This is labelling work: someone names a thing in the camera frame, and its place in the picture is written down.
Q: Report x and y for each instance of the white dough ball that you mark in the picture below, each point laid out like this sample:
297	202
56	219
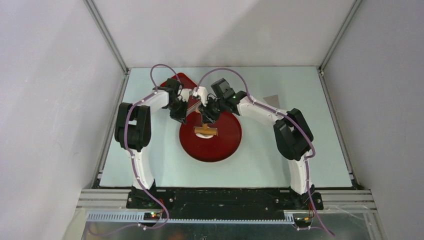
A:
204	136

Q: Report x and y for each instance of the rectangular red tray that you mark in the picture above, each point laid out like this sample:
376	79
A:
180	82

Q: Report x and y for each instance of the round red plate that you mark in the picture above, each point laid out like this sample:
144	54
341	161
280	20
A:
210	143

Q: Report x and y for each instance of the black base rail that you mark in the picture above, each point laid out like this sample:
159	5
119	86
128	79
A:
183	203

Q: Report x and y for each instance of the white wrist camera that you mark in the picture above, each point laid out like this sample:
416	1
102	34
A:
201	94
185	94

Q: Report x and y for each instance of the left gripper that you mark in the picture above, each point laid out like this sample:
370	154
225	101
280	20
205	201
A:
181	116

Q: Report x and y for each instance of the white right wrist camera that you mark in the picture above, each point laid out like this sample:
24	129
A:
201	94

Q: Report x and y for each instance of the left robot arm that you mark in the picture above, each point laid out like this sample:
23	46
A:
133	126

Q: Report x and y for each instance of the wooden dough roller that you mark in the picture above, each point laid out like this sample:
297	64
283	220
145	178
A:
206	120

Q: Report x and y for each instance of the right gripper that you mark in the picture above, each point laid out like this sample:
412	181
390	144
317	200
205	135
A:
207	116

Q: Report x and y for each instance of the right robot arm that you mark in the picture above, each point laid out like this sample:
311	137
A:
293	136

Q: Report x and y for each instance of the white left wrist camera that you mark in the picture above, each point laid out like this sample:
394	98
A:
185	94

